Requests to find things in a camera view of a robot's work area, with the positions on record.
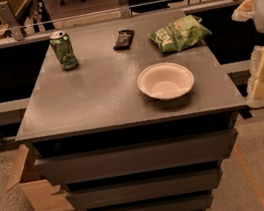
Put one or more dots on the green jalapeno chip bag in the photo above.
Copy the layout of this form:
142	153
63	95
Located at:
180	34

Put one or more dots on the white paper bowl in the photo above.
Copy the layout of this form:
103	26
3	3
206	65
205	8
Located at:
165	81

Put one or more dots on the dark snack bar wrapper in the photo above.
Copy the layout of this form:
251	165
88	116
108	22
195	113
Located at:
124	39

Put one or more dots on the grey drawer cabinet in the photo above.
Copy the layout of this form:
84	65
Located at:
113	148

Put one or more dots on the green soda can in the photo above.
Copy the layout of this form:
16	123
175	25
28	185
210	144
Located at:
61	44

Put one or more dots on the cardboard box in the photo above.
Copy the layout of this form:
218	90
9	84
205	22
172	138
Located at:
40	193

